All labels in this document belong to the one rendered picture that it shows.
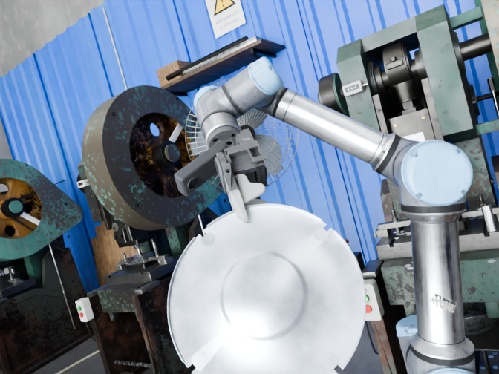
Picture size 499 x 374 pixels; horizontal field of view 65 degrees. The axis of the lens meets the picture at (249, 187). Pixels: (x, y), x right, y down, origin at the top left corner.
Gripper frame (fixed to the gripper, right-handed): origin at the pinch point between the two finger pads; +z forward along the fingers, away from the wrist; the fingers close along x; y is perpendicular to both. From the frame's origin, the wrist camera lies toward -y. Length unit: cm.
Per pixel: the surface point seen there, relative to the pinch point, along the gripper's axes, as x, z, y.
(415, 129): 48, -56, 76
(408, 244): 79, -28, 63
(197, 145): 78, -114, -1
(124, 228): 138, -127, -58
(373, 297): 81, -14, 42
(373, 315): 86, -10, 41
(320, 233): 0.0, 6.8, 10.9
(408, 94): 41, -67, 78
